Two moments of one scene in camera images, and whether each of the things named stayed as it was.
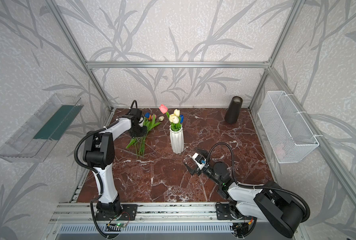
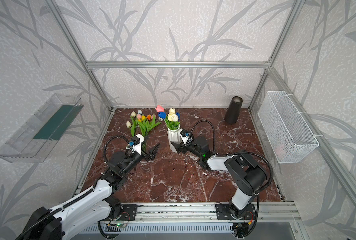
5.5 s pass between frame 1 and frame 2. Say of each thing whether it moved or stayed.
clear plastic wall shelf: stayed
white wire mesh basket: stayed
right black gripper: moved
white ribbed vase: stayed
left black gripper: moved
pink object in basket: stayed
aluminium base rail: stayed
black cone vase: stayed
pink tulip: moved
